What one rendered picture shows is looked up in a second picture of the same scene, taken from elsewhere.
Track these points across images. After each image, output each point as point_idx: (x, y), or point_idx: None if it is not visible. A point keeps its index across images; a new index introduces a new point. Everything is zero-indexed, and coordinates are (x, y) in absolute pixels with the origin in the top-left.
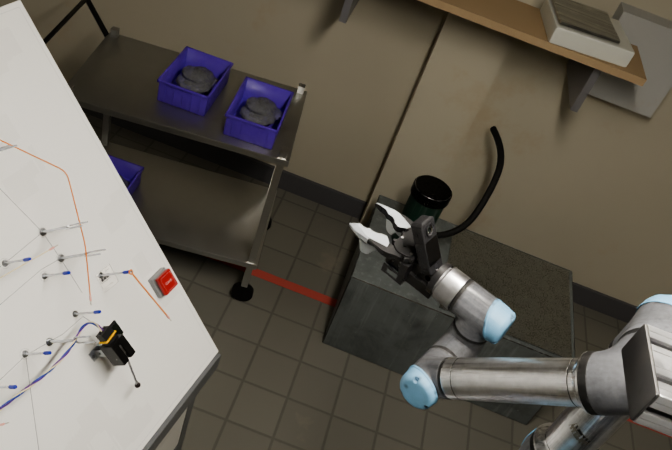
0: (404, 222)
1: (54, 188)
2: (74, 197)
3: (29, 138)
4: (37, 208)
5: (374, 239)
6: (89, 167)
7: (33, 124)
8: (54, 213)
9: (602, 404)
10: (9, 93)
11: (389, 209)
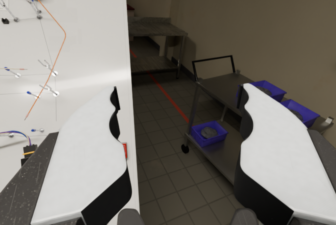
0: (305, 171)
1: (80, 56)
2: (90, 67)
3: (82, 25)
4: (61, 60)
5: (60, 146)
6: (112, 58)
7: (90, 20)
8: (70, 68)
9: None
10: (86, 1)
11: (264, 99)
